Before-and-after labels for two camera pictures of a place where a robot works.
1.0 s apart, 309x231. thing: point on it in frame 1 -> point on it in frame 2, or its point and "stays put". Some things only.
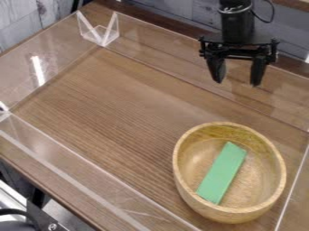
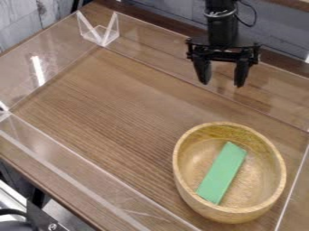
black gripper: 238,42 -> 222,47
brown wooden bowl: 258,182 stays put
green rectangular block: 215,181 stays put
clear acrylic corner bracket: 99,34 stays put
